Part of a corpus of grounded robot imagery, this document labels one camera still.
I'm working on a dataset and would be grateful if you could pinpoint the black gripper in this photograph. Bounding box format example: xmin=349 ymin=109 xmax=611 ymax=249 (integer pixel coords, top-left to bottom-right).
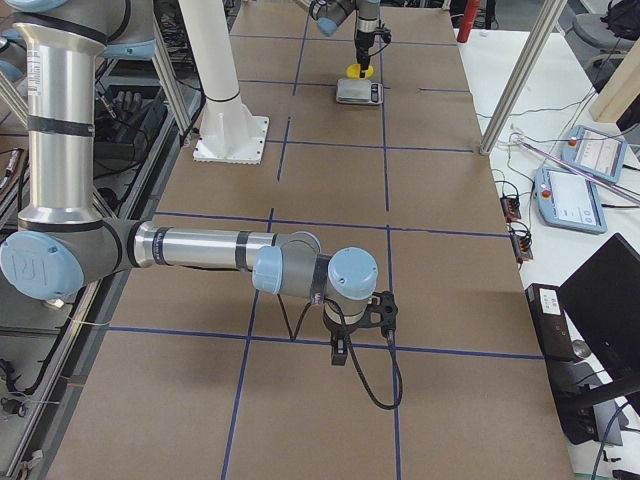
xmin=355 ymin=30 xmax=374 ymax=68
xmin=323 ymin=305 xmax=359 ymax=366

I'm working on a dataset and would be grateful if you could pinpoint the yellow mango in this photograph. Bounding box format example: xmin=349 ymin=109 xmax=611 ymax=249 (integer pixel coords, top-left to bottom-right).
xmin=345 ymin=63 xmax=374 ymax=79

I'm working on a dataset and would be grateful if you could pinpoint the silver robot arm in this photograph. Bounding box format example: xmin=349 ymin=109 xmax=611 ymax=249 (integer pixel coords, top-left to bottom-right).
xmin=1 ymin=1 xmax=383 ymax=365
xmin=307 ymin=0 xmax=381 ymax=79

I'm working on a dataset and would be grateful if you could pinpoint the silver kitchen scale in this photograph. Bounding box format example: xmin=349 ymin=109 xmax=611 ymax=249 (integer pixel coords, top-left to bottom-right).
xmin=336 ymin=78 xmax=384 ymax=105

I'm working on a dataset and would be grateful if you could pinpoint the red fire extinguisher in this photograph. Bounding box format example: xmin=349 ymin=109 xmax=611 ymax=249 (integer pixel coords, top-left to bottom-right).
xmin=456 ymin=0 xmax=481 ymax=43

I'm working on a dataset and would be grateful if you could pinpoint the lower orange circuit board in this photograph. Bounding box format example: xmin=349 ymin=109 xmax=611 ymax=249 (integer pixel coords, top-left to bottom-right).
xmin=510 ymin=230 xmax=533 ymax=264

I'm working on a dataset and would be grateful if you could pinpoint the orange circuit board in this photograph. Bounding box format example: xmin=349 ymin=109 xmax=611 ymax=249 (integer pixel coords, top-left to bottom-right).
xmin=510 ymin=230 xmax=533 ymax=264
xmin=500 ymin=195 xmax=521 ymax=223

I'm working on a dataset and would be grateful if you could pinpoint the upper orange circuit board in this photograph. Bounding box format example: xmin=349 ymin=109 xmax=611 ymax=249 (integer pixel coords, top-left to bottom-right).
xmin=500 ymin=195 xmax=521 ymax=223

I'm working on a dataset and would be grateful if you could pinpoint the grey office chair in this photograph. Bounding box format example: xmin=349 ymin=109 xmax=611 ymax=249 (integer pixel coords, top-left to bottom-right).
xmin=569 ymin=0 xmax=639 ymax=92

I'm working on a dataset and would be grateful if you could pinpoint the black computer box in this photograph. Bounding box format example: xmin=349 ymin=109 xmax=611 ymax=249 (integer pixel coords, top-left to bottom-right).
xmin=525 ymin=283 xmax=623 ymax=446

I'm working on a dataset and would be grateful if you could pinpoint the near teach pendant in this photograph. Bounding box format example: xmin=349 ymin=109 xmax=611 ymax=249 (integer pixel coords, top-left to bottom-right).
xmin=535 ymin=166 xmax=607 ymax=234

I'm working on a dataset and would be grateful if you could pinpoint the teach pendant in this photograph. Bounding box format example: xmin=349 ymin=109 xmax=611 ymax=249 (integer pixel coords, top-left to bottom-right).
xmin=561 ymin=125 xmax=628 ymax=184
xmin=535 ymin=166 xmax=607 ymax=234

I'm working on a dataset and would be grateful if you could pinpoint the black monitor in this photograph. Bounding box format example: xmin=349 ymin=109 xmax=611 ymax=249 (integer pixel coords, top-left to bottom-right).
xmin=559 ymin=233 xmax=639 ymax=379

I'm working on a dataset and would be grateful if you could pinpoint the far teach pendant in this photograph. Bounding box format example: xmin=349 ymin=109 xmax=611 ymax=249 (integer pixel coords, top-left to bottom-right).
xmin=561 ymin=125 xmax=628 ymax=184

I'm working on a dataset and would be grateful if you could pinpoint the pink rod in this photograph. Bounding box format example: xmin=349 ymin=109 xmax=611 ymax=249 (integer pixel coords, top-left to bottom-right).
xmin=516 ymin=139 xmax=639 ymax=206

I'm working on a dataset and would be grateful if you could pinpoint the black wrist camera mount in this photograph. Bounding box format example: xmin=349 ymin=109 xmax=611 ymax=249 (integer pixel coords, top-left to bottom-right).
xmin=358 ymin=291 xmax=398 ymax=339

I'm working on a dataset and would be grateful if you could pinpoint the white pedestal column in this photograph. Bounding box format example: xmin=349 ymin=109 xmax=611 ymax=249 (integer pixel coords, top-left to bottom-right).
xmin=179 ymin=0 xmax=269 ymax=164

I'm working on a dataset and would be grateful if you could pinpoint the aluminium frame post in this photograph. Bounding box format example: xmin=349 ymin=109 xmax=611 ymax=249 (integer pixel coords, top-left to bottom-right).
xmin=479 ymin=0 xmax=567 ymax=155

